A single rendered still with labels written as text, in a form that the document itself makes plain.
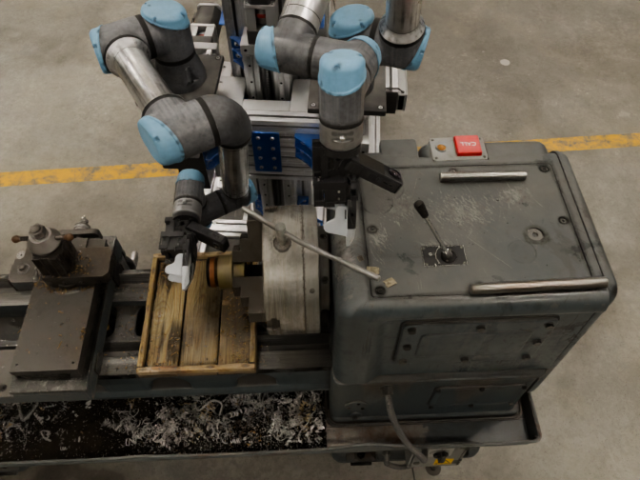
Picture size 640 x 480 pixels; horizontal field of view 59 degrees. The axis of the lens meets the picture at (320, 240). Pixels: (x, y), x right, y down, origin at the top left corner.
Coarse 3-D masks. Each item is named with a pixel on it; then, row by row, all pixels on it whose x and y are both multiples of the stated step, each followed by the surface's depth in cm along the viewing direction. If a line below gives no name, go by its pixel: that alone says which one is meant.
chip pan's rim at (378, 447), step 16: (528, 400) 172; (512, 416) 173; (528, 416) 172; (320, 448) 163; (336, 448) 163; (352, 448) 166; (368, 448) 167; (384, 448) 167; (400, 448) 168; (416, 448) 169; (432, 448) 170; (0, 464) 160; (16, 464) 161; (32, 464) 166; (48, 464) 167; (64, 464) 167
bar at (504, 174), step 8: (440, 176) 132; (448, 176) 132; (456, 176) 132; (464, 176) 132; (472, 176) 132; (480, 176) 132; (488, 176) 132; (496, 176) 132; (504, 176) 132; (512, 176) 132; (520, 176) 132
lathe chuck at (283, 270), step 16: (272, 208) 138; (288, 208) 135; (288, 224) 129; (272, 240) 126; (272, 256) 125; (288, 256) 125; (272, 272) 125; (288, 272) 125; (272, 288) 125; (288, 288) 125; (272, 304) 126; (288, 304) 126; (304, 304) 126; (288, 320) 129; (304, 320) 129
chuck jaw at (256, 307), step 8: (232, 280) 136; (240, 280) 136; (248, 280) 136; (256, 280) 136; (232, 288) 135; (240, 288) 135; (248, 288) 135; (256, 288) 135; (240, 296) 133; (248, 296) 133; (256, 296) 133; (248, 304) 135; (256, 304) 132; (256, 312) 130; (264, 312) 130; (256, 320) 132; (264, 320) 133; (272, 320) 130; (272, 328) 133
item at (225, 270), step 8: (224, 256) 138; (208, 264) 137; (216, 264) 137; (224, 264) 136; (232, 264) 137; (240, 264) 138; (208, 272) 136; (216, 272) 136; (224, 272) 136; (232, 272) 137; (240, 272) 137; (208, 280) 137; (216, 280) 137; (224, 280) 136; (224, 288) 138
